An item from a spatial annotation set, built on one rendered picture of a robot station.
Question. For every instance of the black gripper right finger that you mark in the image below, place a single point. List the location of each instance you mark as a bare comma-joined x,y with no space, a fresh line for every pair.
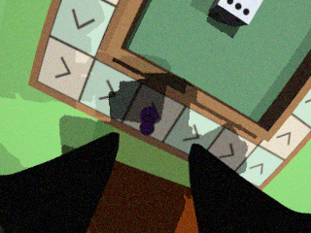
225,203

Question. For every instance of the white die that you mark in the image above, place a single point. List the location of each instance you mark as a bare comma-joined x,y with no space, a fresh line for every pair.
235,12

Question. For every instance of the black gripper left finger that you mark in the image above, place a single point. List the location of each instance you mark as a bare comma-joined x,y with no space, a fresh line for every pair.
58,196

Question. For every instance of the purple pawn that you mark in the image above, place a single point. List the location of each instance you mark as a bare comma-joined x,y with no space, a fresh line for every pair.
148,118

